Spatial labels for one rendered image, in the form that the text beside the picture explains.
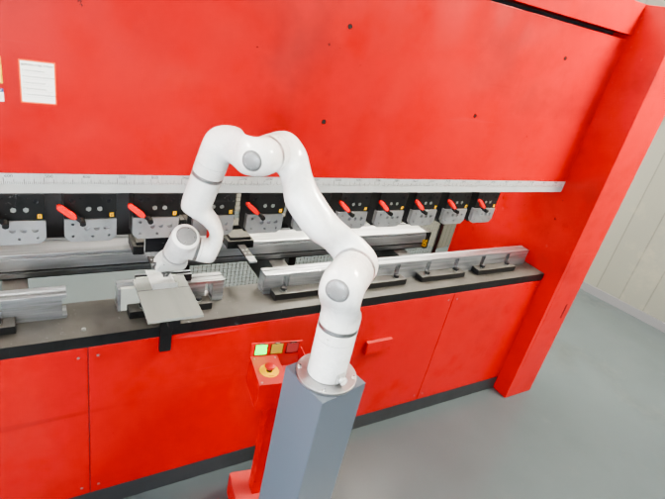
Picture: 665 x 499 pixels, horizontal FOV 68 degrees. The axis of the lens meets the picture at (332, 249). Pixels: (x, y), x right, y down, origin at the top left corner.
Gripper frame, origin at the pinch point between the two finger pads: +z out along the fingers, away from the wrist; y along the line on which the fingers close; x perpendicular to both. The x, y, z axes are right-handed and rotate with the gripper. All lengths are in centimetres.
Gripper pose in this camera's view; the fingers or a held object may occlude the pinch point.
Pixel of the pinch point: (165, 270)
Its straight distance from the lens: 184.2
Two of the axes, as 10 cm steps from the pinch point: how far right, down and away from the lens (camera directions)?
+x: 2.4, 9.3, -2.9
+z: -4.6, 3.7, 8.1
